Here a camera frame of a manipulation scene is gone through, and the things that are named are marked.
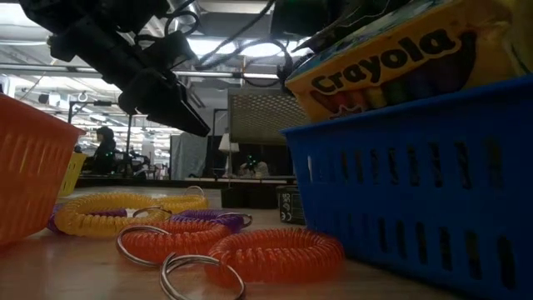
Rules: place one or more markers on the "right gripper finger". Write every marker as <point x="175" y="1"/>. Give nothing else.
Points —
<point x="354" y="25"/>

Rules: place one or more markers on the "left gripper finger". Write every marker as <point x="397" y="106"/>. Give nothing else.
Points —
<point x="152" y="93"/>
<point x="187" y="118"/>

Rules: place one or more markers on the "yellow coil wristband keyring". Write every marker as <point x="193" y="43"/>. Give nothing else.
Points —
<point x="183" y="203"/>
<point x="83" y="221"/>

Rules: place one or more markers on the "red coil wristband keyring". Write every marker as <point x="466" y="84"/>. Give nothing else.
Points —
<point x="275" y="254"/>
<point x="175" y="243"/>

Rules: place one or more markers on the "red plastic basket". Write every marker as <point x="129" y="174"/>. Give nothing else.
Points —
<point x="29" y="175"/>

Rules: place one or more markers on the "blue plastic basket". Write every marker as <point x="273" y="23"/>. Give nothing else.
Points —
<point x="416" y="187"/>

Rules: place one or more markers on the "grey covered cabinet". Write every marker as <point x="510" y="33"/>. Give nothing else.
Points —
<point x="183" y="154"/>

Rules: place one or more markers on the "white lamp shade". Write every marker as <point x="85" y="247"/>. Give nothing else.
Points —
<point x="228" y="143"/>

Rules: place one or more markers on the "long ceiling light bar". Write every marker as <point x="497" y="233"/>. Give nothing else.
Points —
<point x="208" y="74"/>

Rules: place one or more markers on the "person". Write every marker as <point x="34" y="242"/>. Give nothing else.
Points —
<point x="104" y="150"/>
<point x="254" y="168"/>

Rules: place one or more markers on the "green perforated metal shelf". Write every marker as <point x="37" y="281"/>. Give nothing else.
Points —
<point x="266" y="116"/>

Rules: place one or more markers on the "yellow plastic basket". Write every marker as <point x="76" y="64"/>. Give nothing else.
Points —
<point x="71" y="175"/>

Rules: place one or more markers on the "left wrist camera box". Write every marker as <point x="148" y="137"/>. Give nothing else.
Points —
<point x="170" y="50"/>

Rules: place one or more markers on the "black metal frame rig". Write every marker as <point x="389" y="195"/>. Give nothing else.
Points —
<point x="129" y="141"/>

